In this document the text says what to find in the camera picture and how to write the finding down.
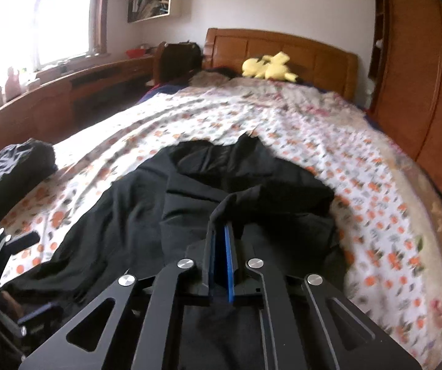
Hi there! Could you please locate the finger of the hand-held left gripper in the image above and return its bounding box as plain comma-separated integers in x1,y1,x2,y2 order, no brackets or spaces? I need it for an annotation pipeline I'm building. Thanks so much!
16,304,66,327
0,232,40,258

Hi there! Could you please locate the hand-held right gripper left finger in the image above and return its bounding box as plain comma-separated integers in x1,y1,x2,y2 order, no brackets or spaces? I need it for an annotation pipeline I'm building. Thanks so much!
20,208,228,370

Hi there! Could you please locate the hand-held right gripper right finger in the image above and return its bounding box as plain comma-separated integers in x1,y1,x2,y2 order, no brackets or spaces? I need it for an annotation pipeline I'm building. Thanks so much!
225,219,424,370

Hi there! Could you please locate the black double-breasted coat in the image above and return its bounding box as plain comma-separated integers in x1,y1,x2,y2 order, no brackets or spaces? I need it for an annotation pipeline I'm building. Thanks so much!
3,133,347,370

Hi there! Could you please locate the folded dark garment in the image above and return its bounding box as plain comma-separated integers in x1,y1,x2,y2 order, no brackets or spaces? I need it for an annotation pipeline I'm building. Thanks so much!
0,141,58,240

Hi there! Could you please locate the long wooden desk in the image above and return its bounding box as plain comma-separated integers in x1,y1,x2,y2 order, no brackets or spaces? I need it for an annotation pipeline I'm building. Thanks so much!
0,56,156,171

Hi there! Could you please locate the orange print bed sheet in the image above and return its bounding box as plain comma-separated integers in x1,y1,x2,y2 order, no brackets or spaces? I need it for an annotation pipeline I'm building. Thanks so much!
0,81,442,355

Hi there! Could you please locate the pink bottle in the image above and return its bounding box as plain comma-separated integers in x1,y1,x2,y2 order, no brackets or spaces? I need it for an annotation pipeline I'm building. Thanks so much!
6,67,22,99

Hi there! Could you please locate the yellow plush toy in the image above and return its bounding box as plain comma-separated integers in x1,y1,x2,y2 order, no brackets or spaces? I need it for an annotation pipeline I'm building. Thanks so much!
242,51,297,83

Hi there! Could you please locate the dark chair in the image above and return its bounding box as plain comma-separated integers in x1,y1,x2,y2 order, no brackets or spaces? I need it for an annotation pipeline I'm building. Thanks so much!
155,41,203,86

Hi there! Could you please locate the wooden bed headboard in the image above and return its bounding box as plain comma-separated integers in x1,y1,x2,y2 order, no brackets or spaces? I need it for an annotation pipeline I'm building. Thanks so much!
201,28,359,105

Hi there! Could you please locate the window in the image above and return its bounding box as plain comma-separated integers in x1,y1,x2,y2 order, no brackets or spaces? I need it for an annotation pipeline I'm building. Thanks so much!
0,0,108,85

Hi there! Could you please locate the wooden slatted wardrobe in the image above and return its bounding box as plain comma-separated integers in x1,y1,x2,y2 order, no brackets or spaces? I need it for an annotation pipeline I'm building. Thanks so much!
367,0,442,211

